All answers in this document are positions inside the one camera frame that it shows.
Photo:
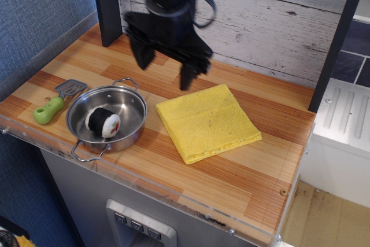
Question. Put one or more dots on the clear acrylic table edge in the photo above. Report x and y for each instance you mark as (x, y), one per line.
(246, 190)

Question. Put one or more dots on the yellow object bottom left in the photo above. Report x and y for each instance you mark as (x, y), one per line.
(24, 242)

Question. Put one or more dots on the right dark vertical post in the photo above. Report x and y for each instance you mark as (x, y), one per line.
(333, 53)

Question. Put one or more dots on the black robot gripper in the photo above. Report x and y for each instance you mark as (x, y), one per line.
(171, 32)

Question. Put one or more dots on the green handled grey spatula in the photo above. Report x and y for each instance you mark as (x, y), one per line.
(44, 114)

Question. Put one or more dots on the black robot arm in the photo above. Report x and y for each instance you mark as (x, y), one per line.
(169, 27)

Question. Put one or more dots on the white ribbed appliance top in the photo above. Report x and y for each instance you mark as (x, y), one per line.
(343, 115)

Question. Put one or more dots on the stainless steel pot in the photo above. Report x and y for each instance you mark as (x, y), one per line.
(121, 98)

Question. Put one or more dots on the silver dispenser control panel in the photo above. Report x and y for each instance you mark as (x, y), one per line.
(133, 228)

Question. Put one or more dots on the yellow cloth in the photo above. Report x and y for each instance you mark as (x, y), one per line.
(206, 123)

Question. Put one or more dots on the plush sushi roll toy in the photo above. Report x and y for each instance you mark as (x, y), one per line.
(103, 122)

